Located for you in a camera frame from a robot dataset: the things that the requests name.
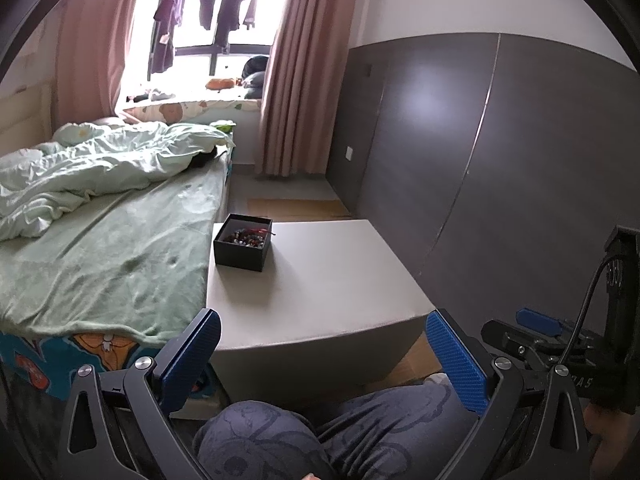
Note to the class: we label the beige headboard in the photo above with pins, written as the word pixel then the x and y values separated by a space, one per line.
pixel 25 120

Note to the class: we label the person's leg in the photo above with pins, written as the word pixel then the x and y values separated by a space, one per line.
pixel 255 445
pixel 395 430

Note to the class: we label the bed with green sheet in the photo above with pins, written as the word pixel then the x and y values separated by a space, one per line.
pixel 100 270

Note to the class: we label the person's right forearm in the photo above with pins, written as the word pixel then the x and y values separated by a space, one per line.
pixel 602 422

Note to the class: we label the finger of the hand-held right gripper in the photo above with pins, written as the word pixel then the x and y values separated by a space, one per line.
pixel 505 337
pixel 537 321

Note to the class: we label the orange plush item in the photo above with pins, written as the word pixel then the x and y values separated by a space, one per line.
pixel 222 83

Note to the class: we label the dark pillows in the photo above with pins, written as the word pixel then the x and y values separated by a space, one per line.
pixel 255 77

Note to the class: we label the person's right leg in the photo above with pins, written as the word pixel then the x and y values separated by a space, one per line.
pixel 395 430

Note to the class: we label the black jewelry box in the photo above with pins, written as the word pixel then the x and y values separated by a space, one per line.
pixel 240 260

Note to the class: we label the bright green cloth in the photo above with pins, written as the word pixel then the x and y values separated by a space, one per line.
pixel 222 126

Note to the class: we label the printed white cushion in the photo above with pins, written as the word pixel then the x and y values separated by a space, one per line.
pixel 190 109

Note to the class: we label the dark window railing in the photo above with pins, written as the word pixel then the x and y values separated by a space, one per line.
pixel 200 51

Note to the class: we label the dark hanging garment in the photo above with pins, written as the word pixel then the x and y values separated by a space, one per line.
pixel 252 7
pixel 232 5
pixel 206 2

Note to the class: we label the flattened cardboard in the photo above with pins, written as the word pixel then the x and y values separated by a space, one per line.
pixel 300 207

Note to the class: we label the pink curtain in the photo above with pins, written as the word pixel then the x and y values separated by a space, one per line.
pixel 85 60
pixel 305 85

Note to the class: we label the light green duvet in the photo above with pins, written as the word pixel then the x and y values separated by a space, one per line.
pixel 75 170

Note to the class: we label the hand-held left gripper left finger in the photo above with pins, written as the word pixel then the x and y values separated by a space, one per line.
pixel 195 355

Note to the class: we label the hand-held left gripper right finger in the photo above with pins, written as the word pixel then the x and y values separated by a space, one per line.
pixel 455 360

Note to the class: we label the person's left leg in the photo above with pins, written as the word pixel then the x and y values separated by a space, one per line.
pixel 255 445

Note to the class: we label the purple hanging shirt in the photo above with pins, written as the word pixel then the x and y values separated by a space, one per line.
pixel 167 25

